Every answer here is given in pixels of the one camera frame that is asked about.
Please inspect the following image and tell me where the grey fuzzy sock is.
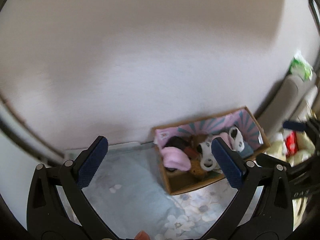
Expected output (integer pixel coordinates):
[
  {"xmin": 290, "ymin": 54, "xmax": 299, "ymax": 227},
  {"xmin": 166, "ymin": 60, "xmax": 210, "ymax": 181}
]
[{"xmin": 238, "ymin": 141, "xmax": 254, "ymax": 159}]

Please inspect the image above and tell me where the white tray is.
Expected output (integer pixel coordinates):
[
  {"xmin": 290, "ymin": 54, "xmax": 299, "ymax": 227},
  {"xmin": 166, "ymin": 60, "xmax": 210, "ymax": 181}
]
[{"xmin": 63, "ymin": 141, "xmax": 153, "ymax": 162}]

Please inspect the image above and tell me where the pink patterned cardboard box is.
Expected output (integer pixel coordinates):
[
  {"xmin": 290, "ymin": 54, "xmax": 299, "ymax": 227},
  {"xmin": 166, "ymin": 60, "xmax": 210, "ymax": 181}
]
[{"xmin": 153, "ymin": 107, "xmax": 270, "ymax": 196}]

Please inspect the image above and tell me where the white panda sock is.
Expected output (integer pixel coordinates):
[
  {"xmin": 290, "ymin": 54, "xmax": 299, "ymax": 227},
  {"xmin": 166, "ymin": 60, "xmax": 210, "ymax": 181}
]
[
  {"xmin": 196, "ymin": 141, "xmax": 219, "ymax": 172},
  {"xmin": 229, "ymin": 126, "xmax": 245, "ymax": 152}
]

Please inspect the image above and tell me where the blue floral cloth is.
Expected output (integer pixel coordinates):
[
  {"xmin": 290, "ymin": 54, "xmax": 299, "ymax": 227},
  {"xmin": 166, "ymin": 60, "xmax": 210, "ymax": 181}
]
[{"xmin": 83, "ymin": 143, "xmax": 236, "ymax": 239}]

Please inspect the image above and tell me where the green white package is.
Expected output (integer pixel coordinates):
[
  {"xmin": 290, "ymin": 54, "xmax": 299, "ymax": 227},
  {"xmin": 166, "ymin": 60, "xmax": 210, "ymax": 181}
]
[{"xmin": 289, "ymin": 50, "xmax": 313, "ymax": 82}]

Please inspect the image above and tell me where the pink fuzzy sock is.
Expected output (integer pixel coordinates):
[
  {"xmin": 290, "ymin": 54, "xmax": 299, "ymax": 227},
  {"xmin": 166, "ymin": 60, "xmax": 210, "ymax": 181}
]
[
  {"xmin": 216, "ymin": 132, "xmax": 233, "ymax": 150},
  {"xmin": 161, "ymin": 147, "xmax": 191, "ymax": 171}
]

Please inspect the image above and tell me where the red package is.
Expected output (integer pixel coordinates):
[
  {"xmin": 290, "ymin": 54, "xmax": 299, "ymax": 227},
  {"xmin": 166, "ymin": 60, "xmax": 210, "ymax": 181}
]
[{"xmin": 285, "ymin": 131, "xmax": 298, "ymax": 158}]

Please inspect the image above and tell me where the left hand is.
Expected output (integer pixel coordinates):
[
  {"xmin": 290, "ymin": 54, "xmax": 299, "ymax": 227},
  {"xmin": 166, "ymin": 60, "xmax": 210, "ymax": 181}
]
[{"xmin": 135, "ymin": 230, "xmax": 150, "ymax": 240}]

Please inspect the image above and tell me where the beige sofa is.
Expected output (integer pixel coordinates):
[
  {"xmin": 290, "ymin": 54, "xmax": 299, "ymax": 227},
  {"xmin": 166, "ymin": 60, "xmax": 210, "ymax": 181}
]
[{"xmin": 258, "ymin": 74, "xmax": 317, "ymax": 138}]

